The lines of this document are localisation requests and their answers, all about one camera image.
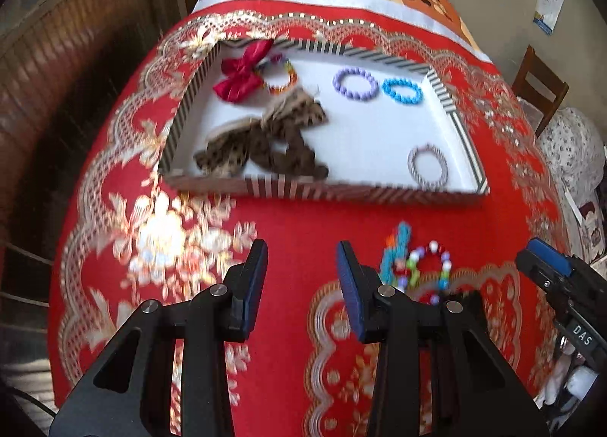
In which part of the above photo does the orange amber bead bracelet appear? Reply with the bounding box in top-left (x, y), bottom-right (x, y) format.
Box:
top-left (255, 52), bottom-right (300, 97)

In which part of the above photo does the striped white tray box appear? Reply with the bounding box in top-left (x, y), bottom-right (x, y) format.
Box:
top-left (159, 39), bottom-right (490, 204)

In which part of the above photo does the silver spiral hair tie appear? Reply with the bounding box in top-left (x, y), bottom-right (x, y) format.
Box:
top-left (406, 143), bottom-right (450, 191)

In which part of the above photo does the leopard print bow scrunchie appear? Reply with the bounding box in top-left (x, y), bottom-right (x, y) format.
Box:
top-left (193, 86), bottom-right (329, 180)

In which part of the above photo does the wooden slatted headboard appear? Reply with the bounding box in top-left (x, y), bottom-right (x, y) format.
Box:
top-left (1, 0), bottom-right (183, 276)

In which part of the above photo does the pastel mixed bead bracelet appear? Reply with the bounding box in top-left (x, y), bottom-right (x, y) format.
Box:
top-left (400, 240), bottom-right (454, 307)

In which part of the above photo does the wooden chair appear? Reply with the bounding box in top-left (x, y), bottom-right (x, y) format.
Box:
top-left (511, 45), bottom-right (569, 137)

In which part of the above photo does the white floral pillow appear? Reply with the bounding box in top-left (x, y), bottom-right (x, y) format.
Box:
top-left (537, 107), bottom-right (605, 208)

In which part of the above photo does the red floral bedspread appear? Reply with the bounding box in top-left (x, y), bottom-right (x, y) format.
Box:
top-left (48, 0), bottom-right (566, 436)

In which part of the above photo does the blue bead bracelet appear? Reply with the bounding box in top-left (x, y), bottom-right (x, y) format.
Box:
top-left (381, 76), bottom-right (424, 106)

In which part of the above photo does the purple bead bracelet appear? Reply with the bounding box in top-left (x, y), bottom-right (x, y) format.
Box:
top-left (331, 66), bottom-right (381, 102)

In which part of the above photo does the dark red velvet bow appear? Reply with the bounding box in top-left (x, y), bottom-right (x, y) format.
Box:
top-left (213, 39), bottom-right (274, 104)

